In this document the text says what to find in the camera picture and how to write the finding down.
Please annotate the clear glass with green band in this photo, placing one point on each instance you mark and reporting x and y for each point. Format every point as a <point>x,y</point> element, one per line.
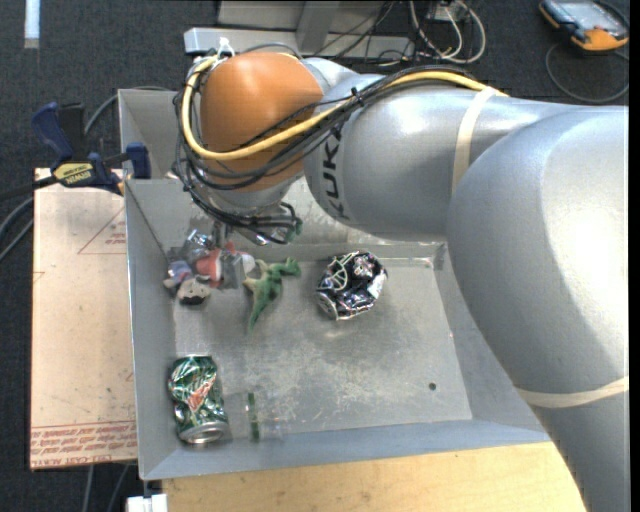
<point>254,417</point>

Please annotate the crushed green soda can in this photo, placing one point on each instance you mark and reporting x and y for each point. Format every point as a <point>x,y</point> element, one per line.
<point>196,395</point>

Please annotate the brown cardboard board, red print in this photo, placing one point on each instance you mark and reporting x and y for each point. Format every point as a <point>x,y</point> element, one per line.
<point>80,310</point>

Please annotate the red and grey toy figure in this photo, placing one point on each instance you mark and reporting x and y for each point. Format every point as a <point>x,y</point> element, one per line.
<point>220,267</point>

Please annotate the green toy dinosaur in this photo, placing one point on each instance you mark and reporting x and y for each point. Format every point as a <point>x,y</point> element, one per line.
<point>266,292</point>

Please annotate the crumpled silver foil wrapper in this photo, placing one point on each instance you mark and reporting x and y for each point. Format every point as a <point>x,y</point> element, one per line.
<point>186,260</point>

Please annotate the grey metal bin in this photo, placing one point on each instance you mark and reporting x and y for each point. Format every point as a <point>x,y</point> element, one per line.
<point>350,360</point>

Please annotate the crushed dark printed can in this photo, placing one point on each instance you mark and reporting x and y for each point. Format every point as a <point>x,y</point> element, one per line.
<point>350,287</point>

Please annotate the brown and white small toy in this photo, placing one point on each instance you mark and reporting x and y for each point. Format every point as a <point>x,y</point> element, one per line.
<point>194,294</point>

